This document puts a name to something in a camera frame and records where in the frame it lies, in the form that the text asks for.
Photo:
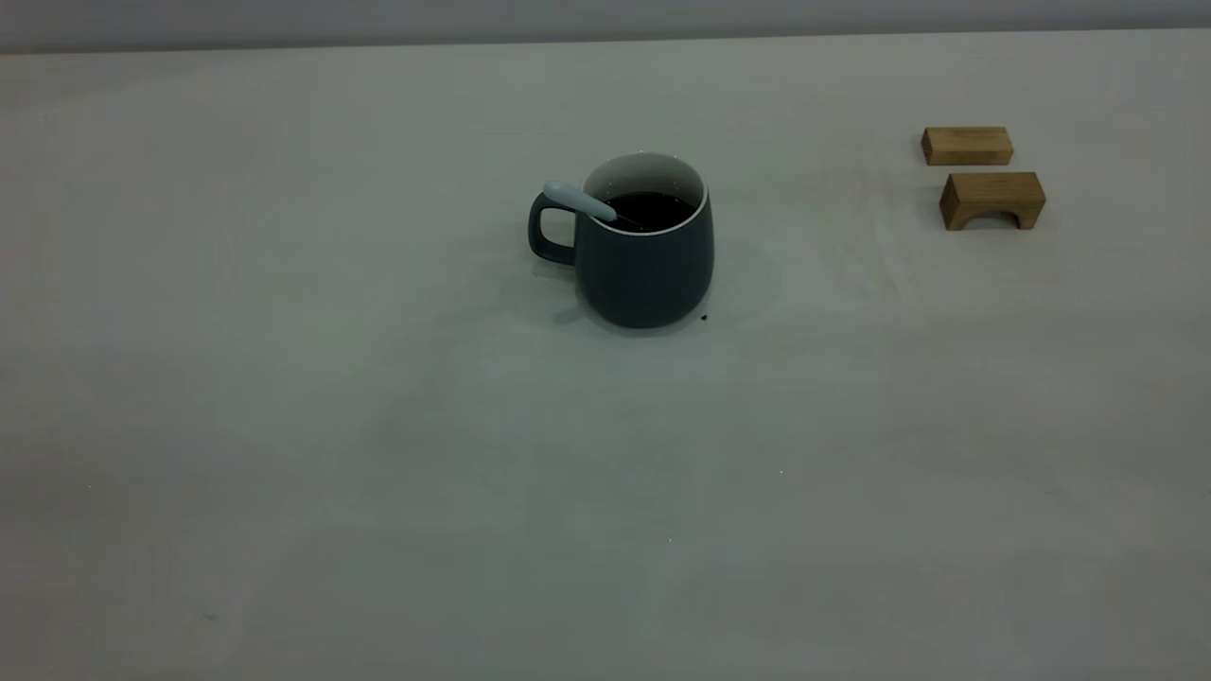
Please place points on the flat wooden block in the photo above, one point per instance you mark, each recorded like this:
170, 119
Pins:
965, 146

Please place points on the arched wooden block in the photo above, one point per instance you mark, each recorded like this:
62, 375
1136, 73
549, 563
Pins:
989, 192

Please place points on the dark grey ceramic mug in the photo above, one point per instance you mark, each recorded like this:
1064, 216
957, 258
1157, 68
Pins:
648, 274

